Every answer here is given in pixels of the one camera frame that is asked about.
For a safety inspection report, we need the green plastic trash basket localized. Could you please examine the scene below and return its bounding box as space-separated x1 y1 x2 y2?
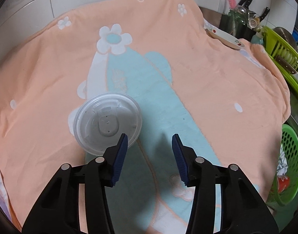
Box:
267 124 298 210

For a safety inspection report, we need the green dish rack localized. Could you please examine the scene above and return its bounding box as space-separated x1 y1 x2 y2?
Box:
261 26 298 98

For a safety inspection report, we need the red paper cup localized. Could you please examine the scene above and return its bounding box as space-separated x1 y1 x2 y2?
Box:
277 175 290 193

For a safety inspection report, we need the stainless steel pot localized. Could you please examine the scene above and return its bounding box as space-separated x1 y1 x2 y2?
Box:
273 27 297 50

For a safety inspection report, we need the dark green utensil jar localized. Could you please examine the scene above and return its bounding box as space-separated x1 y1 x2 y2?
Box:
227 10 250 39

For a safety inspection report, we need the pink brush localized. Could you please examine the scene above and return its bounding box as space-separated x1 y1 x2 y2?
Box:
228 0 237 10

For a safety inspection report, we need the black handled knife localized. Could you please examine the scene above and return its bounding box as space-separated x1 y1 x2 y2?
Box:
238 0 253 9
259 7 270 22

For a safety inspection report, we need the peach floral towel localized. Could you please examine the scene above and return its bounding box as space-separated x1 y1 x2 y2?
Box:
0 0 290 233

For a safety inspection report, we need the white plastic cup lid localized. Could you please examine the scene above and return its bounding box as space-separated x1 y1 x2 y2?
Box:
73 93 142 156

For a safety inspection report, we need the white ceramic dish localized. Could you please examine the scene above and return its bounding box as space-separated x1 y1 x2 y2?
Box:
205 27 245 50

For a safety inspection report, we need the cleaver with wooden handle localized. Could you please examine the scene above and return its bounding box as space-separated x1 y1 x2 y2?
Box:
275 54 298 81

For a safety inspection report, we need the lilac patterned cloth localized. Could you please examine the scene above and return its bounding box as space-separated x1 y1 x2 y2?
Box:
0 173 12 221

